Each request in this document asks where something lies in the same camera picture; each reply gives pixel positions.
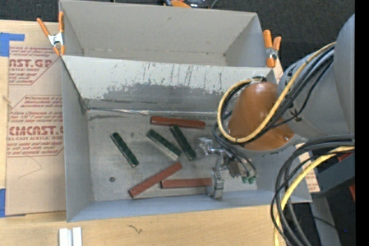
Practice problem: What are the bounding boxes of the grey metal bin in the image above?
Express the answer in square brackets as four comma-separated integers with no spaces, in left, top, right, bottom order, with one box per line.
[58,0,312,223]

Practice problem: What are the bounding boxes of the red-brown flat block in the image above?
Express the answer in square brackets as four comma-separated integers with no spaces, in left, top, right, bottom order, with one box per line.
[160,177,214,190]
[127,162,183,199]
[149,115,206,130]

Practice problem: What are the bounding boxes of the brown cardboard board, red print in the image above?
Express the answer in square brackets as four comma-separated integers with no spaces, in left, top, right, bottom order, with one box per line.
[0,19,321,217]

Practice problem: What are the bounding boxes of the dark green flat block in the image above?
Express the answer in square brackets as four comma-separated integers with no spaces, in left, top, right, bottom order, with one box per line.
[145,128,183,162]
[170,124,197,162]
[109,131,140,169]

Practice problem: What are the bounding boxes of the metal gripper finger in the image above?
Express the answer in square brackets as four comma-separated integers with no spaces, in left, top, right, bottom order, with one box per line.
[206,171,225,201]
[197,137,214,160]

